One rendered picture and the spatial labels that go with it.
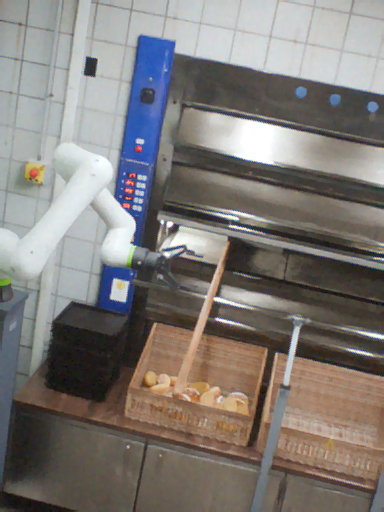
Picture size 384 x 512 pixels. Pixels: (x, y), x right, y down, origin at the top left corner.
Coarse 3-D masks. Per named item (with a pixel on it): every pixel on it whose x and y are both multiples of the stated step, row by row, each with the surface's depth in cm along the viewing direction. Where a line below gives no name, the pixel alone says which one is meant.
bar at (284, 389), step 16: (160, 288) 349; (224, 304) 346; (240, 304) 345; (288, 320) 344; (304, 320) 343; (368, 336) 340; (288, 368) 334; (288, 384) 331; (272, 432) 334; (272, 448) 336; (256, 496) 344
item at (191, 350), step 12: (228, 252) 401; (216, 276) 362; (216, 288) 350; (204, 312) 320; (204, 324) 311; (192, 348) 287; (192, 360) 280; (180, 372) 268; (180, 384) 260; (180, 396) 256
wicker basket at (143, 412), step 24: (168, 336) 392; (144, 360) 379; (168, 360) 392; (216, 360) 390; (264, 360) 380; (216, 384) 390; (240, 384) 389; (144, 408) 366; (168, 408) 352; (192, 408) 351; (216, 408) 349; (192, 432) 354; (216, 432) 352; (240, 432) 362
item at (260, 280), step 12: (180, 264) 384; (192, 264) 383; (204, 264) 384; (228, 276) 382; (240, 276) 381; (252, 276) 381; (264, 276) 383; (276, 288) 380; (288, 288) 379; (300, 288) 378; (312, 288) 380; (324, 300) 378; (336, 300) 377; (348, 300) 376; (360, 300) 376; (372, 300) 379
